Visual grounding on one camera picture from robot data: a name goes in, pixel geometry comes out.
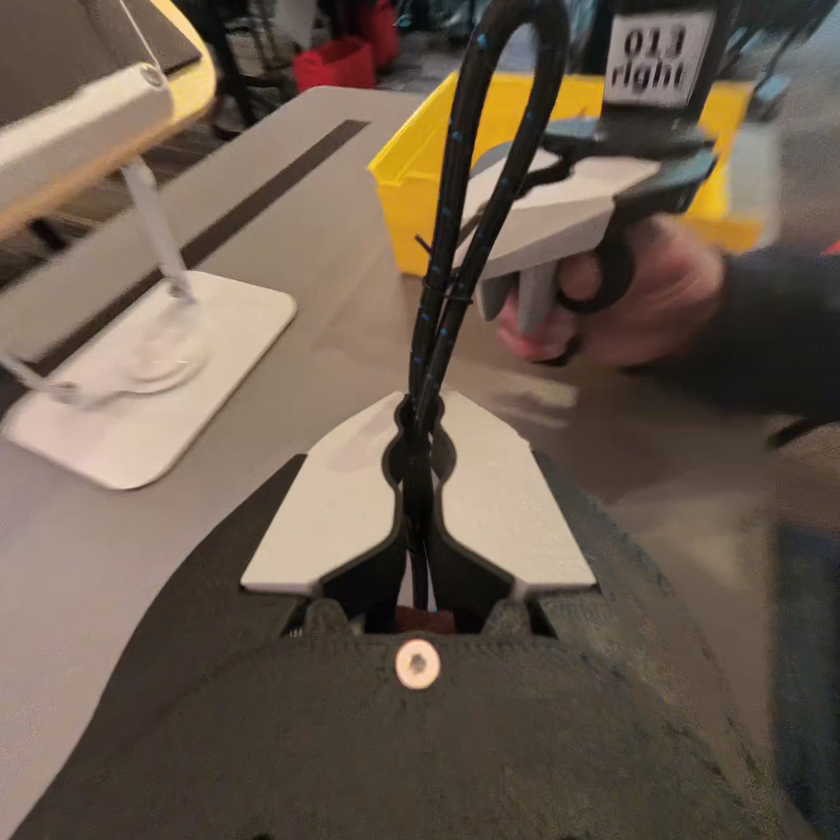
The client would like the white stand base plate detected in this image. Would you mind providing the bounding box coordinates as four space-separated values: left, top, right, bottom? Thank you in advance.
0 59 299 492

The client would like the yellow plastic bin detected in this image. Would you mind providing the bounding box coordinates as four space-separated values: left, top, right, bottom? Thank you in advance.
367 73 765 279

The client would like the red plastic bin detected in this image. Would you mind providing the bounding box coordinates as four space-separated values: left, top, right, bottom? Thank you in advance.
355 0 403 67
292 37 379 93

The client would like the person's right hand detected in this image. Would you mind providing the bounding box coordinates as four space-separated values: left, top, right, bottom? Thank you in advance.
497 217 729 371

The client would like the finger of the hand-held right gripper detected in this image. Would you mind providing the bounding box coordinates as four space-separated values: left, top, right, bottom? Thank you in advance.
457 138 568 244
453 155 664 322

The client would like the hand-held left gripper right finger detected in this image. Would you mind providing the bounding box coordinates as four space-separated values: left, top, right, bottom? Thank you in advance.
431 392 598 602

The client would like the person's right forearm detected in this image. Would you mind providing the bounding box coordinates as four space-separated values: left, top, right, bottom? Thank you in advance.
657 243 840 427

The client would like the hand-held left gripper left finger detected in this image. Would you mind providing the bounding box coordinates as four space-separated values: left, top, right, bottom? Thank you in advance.
242 392 408 599

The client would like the black braided hdmi cable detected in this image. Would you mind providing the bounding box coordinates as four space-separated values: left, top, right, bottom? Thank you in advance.
407 0 572 620

